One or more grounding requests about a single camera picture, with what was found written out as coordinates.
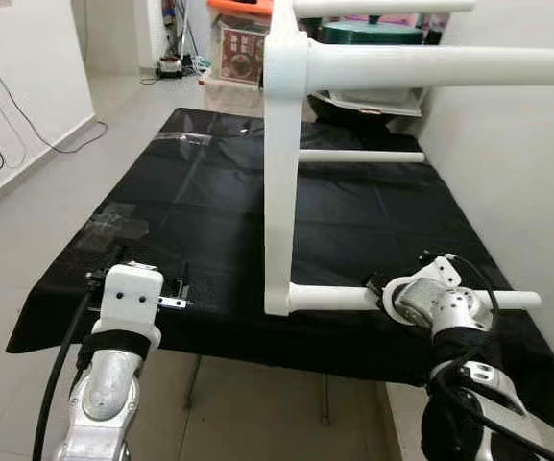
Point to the white plastic table top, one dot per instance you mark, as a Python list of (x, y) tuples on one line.
[(278, 192)]

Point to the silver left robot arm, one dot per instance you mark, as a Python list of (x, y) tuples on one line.
[(108, 394)]

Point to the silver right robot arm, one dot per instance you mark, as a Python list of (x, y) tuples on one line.
[(449, 317)]

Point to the black tablecloth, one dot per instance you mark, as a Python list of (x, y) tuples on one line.
[(209, 221)]

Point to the clear tape strip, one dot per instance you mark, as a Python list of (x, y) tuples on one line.
[(180, 137)]

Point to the black wok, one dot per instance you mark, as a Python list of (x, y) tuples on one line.
[(334, 109)]

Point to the clear plastic container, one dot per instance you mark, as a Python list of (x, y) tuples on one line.
[(373, 99)]

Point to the beige cloth covered shelf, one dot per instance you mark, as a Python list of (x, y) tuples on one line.
[(233, 96)]

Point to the green round pot lid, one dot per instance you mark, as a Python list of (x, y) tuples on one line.
[(368, 32)]

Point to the red printed carton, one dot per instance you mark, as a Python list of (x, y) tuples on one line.
[(238, 53)]

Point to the orange box lid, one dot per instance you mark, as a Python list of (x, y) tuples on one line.
[(238, 6)]

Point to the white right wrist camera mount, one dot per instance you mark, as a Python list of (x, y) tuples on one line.
[(421, 279)]

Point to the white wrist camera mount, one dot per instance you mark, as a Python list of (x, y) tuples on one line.
[(421, 279), (131, 293)]

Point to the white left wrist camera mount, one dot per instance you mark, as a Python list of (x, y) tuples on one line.
[(131, 293)]

